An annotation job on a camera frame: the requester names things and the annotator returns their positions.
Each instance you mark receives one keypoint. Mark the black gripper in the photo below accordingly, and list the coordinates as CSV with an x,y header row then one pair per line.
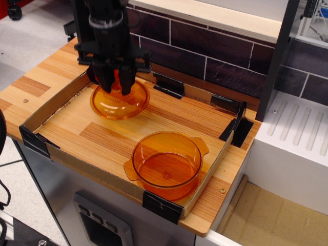
x,y
112,41

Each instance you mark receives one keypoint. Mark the orange transparent pot lid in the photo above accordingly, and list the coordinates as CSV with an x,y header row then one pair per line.
x,y
115,106

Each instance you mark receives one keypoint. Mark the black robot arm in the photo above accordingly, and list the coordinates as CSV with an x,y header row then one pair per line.
x,y
106,10

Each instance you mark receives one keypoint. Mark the orange transparent pot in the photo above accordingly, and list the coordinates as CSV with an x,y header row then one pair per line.
x,y
167,164

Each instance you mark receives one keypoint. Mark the red toy strawberry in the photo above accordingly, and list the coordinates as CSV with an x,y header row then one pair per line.
x,y
116,74

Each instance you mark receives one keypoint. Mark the light wooden shelf board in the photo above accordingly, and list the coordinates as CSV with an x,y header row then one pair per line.
x,y
233,21

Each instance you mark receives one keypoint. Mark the cardboard fence with black tape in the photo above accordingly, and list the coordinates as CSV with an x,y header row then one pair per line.
x,y
73,135

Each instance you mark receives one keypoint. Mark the black caster wheel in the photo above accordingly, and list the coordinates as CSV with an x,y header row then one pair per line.
x,y
14,12

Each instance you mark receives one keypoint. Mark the white toy sink drainboard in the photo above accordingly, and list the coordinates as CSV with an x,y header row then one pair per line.
x,y
289,154

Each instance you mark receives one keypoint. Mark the dark grey shelf post left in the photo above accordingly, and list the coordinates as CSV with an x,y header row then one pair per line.
x,y
81,12

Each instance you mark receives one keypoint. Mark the dark grey shelf post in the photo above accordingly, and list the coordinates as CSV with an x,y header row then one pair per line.
x,y
269,91
81,12

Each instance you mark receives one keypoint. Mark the dark grey shelf post right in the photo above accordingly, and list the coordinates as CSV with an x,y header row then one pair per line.
x,y
269,91

